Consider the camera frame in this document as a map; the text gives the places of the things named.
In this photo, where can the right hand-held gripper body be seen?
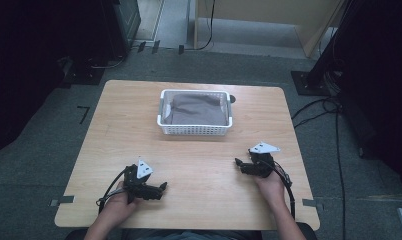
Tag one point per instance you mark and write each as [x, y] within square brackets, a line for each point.
[260, 160]

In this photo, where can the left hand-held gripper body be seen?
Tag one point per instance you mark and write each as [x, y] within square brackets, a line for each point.
[139, 181]

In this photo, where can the white plastic basket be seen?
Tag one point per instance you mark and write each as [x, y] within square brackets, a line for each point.
[193, 130]

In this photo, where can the grey cloth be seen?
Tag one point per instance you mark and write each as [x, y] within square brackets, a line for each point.
[195, 110]

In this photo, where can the person's right hand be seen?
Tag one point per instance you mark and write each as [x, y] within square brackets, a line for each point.
[271, 188]

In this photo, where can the person's left hand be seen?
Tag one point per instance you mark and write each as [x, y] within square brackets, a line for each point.
[117, 203]

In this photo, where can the person's legs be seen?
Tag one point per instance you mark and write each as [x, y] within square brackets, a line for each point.
[189, 235]

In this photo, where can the dark round disc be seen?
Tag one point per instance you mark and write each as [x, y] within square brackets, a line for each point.
[232, 99]

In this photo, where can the grey tape strip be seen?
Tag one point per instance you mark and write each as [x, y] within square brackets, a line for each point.
[62, 200]
[313, 203]

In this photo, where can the black floor tape piece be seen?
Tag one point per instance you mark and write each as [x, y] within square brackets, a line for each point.
[181, 49]
[155, 46]
[141, 46]

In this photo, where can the light wooden cabinet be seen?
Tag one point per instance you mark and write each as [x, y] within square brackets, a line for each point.
[255, 10]

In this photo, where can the dark cabinet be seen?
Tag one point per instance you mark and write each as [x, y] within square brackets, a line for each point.
[122, 23]

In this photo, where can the black stand base plate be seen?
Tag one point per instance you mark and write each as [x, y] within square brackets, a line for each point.
[309, 83]
[84, 75]

